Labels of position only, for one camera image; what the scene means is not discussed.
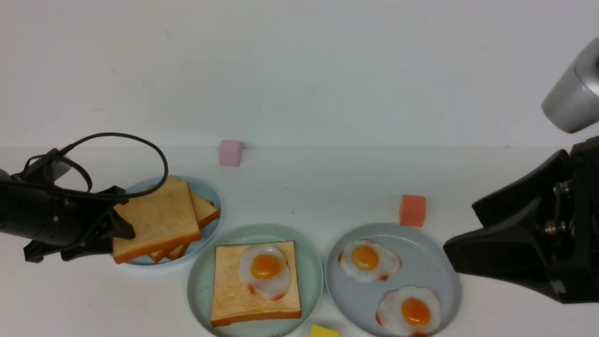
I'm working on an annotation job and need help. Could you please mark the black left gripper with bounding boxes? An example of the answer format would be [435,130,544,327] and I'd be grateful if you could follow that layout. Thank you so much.
[7,181,136,263]

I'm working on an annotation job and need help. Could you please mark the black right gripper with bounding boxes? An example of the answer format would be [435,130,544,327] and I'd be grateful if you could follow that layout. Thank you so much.
[443,137,599,304]

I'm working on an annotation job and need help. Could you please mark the toast slice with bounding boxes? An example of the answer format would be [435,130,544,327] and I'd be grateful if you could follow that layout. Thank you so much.
[112,176,201,264]
[211,241,302,328]
[166,243,189,261]
[148,187,220,263]

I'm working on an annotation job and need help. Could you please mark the fried egg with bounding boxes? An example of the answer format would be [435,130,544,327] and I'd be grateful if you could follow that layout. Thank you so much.
[238,245,291,300]
[337,240,402,284]
[375,285,442,337]

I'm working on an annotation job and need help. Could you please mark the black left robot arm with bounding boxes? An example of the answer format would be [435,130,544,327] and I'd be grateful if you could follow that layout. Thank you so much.
[0,172,136,263]

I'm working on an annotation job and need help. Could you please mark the grey-blue egg plate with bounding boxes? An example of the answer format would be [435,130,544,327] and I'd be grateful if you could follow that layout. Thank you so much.
[325,223,462,337]

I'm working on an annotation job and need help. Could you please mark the light blue bread plate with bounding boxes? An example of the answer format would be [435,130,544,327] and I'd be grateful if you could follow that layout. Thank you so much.
[122,175,223,268]

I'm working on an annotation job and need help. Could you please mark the orange cube block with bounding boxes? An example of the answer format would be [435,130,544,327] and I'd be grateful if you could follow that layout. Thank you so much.
[399,194,427,228]

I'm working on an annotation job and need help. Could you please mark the mint green centre plate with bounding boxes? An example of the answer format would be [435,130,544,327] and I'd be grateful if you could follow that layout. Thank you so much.
[187,224,324,337]

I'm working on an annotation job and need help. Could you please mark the pink cube block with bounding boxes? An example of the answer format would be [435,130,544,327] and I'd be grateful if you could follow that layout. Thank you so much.
[219,140,242,167]

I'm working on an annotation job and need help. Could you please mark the yellow cube block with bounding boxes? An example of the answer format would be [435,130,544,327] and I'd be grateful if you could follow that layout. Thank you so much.
[309,325,341,337]

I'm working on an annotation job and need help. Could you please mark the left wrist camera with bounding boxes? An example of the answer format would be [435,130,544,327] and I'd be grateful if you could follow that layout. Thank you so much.
[18,148,72,185]

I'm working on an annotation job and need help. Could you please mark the black looping cable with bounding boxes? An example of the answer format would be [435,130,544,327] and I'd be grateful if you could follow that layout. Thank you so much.
[19,132,169,203]

